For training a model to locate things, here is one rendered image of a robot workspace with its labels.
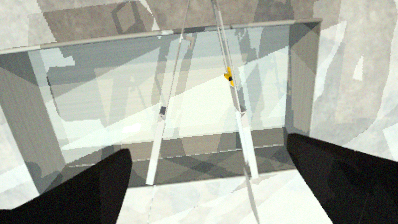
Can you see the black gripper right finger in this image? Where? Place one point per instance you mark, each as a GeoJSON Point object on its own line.
{"type": "Point", "coordinates": [352, 187]}

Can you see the grey rectangular roasting tin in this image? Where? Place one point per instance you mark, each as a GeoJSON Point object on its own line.
{"type": "Point", "coordinates": [71, 104]}

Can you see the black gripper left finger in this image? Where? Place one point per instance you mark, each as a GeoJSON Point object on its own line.
{"type": "Point", "coordinates": [94, 196]}

